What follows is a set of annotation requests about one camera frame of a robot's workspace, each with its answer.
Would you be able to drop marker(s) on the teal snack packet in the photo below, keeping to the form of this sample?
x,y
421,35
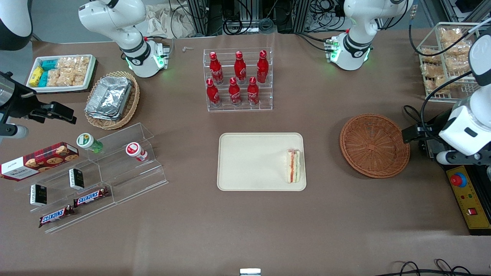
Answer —
x,y
49,64
43,79

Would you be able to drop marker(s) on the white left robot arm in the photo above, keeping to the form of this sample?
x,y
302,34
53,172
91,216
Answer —
x,y
466,126

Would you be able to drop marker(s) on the clear bag of crackers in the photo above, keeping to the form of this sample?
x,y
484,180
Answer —
x,y
71,62
59,78
80,74

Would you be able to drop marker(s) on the small white metal bracket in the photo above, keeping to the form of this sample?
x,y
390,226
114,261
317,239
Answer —
x,y
250,272

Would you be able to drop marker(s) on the yellow emergency stop control box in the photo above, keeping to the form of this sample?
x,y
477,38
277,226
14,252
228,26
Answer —
x,y
470,203

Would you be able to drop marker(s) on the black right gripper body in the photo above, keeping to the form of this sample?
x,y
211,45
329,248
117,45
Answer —
x,y
20,106

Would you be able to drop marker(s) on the beige crumpled cloth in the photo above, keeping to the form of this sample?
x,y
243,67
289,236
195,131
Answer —
x,y
165,23

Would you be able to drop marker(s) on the aluminium frame post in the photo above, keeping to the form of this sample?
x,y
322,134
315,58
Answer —
x,y
199,17
301,15

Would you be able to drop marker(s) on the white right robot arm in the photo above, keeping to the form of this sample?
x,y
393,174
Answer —
x,y
115,23

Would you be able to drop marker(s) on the light wicker basket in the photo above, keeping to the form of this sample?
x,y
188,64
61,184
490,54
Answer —
x,y
132,103

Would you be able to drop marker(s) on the white snack tray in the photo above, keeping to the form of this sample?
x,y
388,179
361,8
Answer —
x,y
90,73

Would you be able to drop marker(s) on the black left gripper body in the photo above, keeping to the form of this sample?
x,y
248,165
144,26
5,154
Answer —
x,y
431,128

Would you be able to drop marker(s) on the stack of foil trays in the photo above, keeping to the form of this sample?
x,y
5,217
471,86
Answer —
x,y
109,97

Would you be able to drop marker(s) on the bagged fried snack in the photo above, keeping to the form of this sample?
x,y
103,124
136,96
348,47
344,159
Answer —
x,y
456,66
458,49
441,84
430,57
449,35
429,71

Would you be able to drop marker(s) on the snickers chocolate bar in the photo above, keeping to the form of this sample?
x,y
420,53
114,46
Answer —
x,y
55,216
91,196

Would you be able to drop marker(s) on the green capped small bottle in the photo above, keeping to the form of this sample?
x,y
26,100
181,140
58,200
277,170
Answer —
x,y
87,142

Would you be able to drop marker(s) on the triangular sandwich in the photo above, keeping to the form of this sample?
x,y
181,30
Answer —
x,y
293,166

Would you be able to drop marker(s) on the clear acrylic stepped shelf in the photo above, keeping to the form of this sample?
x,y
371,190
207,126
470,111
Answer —
x,y
130,180

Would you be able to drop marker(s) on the red cola bottle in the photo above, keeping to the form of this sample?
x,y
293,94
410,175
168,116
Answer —
x,y
240,68
215,69
262,67
252,92
234,93
212,94

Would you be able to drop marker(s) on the beige plastic tray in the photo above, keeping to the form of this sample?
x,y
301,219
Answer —
x,y
253,161

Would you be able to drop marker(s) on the brown wicker basket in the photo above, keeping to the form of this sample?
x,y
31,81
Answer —
x,y
374,145

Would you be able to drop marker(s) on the red capped small bottle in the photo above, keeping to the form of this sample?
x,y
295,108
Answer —
x,y
135,150

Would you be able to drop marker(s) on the small black white box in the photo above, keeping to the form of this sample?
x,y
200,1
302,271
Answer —
x,y
76,179
38,195

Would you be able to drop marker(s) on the clear acrylic bottle rack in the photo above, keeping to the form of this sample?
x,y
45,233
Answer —
x,y
264,99

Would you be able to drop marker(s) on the yellow snack packet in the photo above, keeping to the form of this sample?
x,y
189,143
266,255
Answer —
x,y
36,76

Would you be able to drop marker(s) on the red tartan cookie box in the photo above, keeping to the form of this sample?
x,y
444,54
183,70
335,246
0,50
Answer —
x,y
38,161

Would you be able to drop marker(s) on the black grey power box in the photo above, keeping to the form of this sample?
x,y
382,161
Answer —
x,y
433,147

